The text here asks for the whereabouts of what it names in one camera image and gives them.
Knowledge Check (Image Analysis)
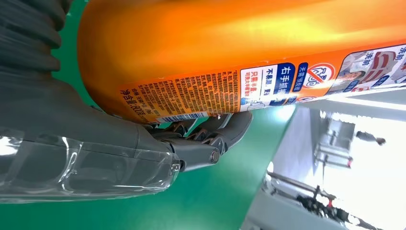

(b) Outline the green work table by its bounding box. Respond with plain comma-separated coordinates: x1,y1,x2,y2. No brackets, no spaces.
0,0,298,230

